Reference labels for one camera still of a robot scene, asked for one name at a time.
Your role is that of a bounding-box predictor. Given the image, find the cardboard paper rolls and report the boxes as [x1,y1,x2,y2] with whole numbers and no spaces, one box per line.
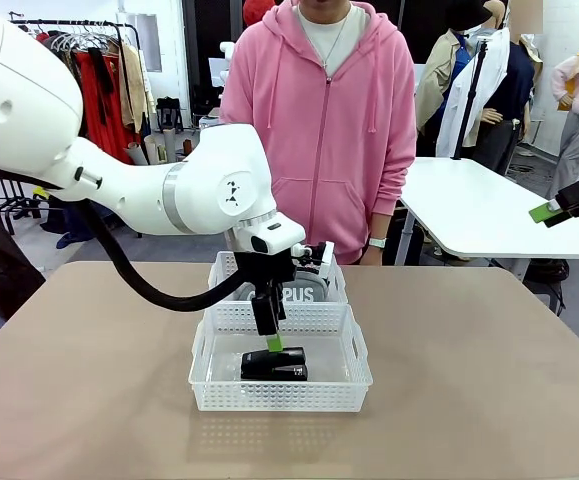
[122,127,176,166]

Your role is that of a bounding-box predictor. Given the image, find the white background table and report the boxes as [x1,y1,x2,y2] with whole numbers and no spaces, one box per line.
[398,156,579,266]

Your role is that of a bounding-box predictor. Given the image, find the black tripod pole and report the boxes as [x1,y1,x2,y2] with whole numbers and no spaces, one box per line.
[452,37,491,161]

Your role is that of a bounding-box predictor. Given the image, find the white lab coat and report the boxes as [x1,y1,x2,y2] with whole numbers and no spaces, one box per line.
[436,27,513,159]

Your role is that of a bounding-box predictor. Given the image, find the black stapler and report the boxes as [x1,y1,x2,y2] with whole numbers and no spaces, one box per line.
[240,346,310,381]

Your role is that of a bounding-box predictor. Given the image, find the black bag under table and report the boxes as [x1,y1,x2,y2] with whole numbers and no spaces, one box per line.
[522,259,570,317]

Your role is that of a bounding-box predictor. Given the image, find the white t-shirt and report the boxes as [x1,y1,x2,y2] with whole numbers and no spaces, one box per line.
[296,3,368,79]

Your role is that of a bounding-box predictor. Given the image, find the grey Campus zipper pencil case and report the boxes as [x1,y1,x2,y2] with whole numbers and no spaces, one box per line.
[242,267,331,304]

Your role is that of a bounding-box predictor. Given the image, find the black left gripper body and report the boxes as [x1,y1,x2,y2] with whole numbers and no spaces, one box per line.
[233,249,296,301]

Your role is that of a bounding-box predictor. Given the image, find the mannequin in light pink top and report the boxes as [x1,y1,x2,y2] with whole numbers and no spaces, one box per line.
[548,29,579,201]

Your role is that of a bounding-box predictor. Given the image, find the beige hanging garment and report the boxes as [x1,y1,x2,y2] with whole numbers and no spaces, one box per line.
[117,42,149,136]

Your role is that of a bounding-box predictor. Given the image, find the person in pink shirt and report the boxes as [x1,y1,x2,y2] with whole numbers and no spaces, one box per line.
[218,0,417,266]

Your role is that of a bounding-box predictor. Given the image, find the translucent white plastic basket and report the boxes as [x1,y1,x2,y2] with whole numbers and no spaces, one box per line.
[187,302,374,414]
[207,249,350,321]

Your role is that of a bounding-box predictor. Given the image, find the mannequin in navy shirt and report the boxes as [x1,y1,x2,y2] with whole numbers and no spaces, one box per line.
[483,37,540,177]

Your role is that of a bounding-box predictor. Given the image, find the red round hat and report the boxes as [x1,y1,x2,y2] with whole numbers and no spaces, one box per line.
[242,0,276,26]

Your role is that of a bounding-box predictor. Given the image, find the mannequin in beige coat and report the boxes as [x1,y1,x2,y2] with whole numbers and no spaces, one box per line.
[415,0,493,157]

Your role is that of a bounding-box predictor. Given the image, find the black metal clothes rack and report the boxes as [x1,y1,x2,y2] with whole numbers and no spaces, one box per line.
[0,18,143,221]

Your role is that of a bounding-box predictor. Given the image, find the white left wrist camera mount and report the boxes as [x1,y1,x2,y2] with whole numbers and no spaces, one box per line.
[291,241,336,281]

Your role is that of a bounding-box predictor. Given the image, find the black corrugated cable hose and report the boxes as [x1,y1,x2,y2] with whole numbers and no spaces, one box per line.
[71,197,258,314]

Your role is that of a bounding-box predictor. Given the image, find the red hanging dress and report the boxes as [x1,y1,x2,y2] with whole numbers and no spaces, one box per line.
[76,49,131,164]

